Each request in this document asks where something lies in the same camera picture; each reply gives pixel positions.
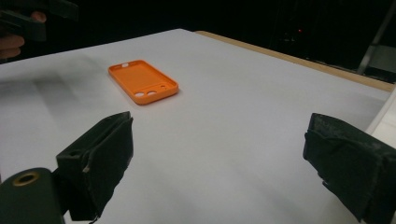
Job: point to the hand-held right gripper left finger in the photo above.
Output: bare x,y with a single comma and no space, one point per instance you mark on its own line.
102,161

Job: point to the orange phone case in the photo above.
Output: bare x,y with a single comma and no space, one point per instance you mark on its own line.
141,77

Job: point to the white table mat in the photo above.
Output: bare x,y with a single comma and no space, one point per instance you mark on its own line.
218,130

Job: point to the white metal stand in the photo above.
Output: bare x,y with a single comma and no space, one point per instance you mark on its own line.
383,57

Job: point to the white plastic tray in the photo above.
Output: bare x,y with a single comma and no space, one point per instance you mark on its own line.
386,124

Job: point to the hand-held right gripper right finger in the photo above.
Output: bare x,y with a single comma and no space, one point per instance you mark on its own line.
351,168

